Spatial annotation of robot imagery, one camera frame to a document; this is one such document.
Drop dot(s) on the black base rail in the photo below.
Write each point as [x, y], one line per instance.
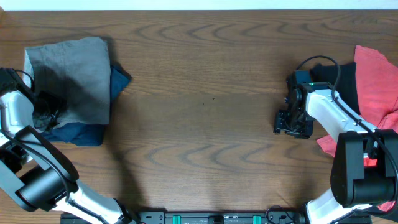
[272, 216]

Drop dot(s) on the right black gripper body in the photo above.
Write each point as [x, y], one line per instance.
[295, 122]

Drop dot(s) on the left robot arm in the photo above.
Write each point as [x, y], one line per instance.
[34, 173]

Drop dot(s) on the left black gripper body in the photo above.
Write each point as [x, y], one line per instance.
[51, 106]

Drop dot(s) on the grey shorts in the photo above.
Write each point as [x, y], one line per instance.
[78, 71]

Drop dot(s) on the folded navy blue shorts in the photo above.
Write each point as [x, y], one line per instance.
[81, 134]

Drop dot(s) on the red shorts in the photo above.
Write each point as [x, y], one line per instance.
[376, 82]

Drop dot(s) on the black garment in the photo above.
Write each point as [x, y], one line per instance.
[346, 86]

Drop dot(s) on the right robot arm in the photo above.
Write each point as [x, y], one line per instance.
[364, 171]

